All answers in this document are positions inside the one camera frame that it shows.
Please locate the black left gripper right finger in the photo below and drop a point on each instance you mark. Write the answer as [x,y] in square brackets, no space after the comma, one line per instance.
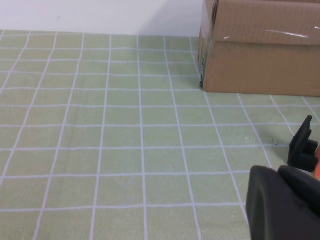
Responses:
[307,190]

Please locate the orange cube block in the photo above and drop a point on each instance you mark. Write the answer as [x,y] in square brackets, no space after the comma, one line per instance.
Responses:
[318,162]

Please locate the black plastic bracket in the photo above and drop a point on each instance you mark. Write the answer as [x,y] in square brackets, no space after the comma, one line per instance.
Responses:
[300,147]

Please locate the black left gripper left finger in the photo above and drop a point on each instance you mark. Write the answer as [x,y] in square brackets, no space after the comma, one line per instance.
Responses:
[275,212]

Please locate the brown cardboard box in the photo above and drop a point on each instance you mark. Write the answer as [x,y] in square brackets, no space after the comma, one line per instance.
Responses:
[262,65]

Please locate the green checked tablecloth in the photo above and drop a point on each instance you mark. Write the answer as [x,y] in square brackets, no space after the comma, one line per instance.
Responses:
[100,125]

